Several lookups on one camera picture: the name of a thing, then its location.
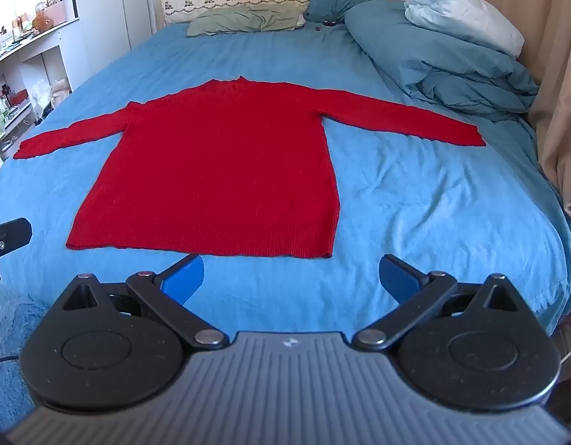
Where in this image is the white shelf unit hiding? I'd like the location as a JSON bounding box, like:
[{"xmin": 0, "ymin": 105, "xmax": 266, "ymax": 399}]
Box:
[{"xmin": 0, "ymin": 0, "xmax": 84, "ymax": 178}]

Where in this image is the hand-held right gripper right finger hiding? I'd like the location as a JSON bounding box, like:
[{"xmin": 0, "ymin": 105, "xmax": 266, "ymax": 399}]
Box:
[{"xmin": 351, "ymin": 253, "xmax": 521, "ymax": 350}]

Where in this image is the blue bed sheet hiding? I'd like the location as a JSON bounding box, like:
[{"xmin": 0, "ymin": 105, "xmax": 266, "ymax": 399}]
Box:
[{"xmin": 0, "ymin": 22, "xmax": 571, "ymax": 340}]

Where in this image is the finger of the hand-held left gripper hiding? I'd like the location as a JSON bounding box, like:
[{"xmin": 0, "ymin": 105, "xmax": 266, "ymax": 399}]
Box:
[{"xmin": 0, "ymin": 217, "xmax": 33, "ymax": 257}]

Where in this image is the white wardrobe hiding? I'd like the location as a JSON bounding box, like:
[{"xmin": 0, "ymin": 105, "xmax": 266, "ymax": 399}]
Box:
[{"xmin": 69, "ymin": 0, "xmax": 153, "ymax": 56}]

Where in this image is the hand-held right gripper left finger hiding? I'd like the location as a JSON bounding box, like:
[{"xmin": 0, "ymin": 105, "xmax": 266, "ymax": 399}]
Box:
[{"xmin": 60, "ymin": 253, "xmax": 229, "ymax": 350}]

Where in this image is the beige curtain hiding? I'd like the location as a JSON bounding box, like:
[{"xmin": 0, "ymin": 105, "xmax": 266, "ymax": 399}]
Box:
[{"xmin": 428, "ymin": 0, "xmax": 571, "ymax": 233}]

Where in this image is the green pillow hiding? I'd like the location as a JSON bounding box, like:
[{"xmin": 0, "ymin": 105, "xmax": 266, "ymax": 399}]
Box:
[{"xmin": 186, "ymin": 6, "xmax": 307, "ymax": 38}]

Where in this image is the blue fluffy rug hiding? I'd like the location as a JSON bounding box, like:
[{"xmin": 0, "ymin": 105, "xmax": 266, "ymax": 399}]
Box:
[{"xmin": 0, "ymin": 282, "xmax": 61, "ymax": 433}]

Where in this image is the teal duvet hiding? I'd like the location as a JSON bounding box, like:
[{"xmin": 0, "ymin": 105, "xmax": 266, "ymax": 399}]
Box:
[{"xmin": 344, "ymin": 0, "xmax": 542, "ymax": 124}]

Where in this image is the white pillow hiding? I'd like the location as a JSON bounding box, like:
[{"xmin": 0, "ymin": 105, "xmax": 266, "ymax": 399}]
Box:
[{"xmin": 404, "ymin": 0, "xmax": 526, "ymax": 59}]

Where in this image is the red knit sweater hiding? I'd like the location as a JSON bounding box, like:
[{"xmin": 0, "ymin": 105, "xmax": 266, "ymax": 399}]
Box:
[{"xmin": 13, "ymin": 75, "xmax": 487, "ymax": 259}]

